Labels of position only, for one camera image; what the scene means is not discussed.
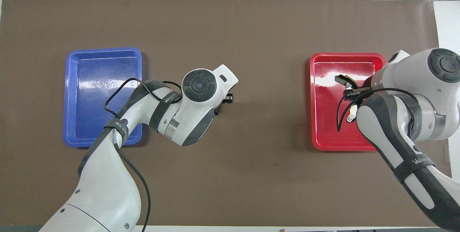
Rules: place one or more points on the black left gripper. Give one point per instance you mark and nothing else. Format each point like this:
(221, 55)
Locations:
(228, 98)

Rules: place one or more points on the curved brake shoe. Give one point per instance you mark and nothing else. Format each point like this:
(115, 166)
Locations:
(341, 79)

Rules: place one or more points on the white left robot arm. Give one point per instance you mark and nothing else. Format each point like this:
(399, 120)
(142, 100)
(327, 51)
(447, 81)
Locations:
(107, 189)

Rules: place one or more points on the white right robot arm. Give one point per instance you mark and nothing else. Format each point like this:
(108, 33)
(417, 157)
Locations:
(406, 81)

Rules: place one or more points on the red plastic tray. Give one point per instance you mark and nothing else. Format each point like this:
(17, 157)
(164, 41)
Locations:
(327, 124)

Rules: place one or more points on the brown table mat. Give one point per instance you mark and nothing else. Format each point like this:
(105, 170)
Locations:
(251, 174)

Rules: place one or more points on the blue plastic tray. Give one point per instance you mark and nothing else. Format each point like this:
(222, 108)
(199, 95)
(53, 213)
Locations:
(90, 102)

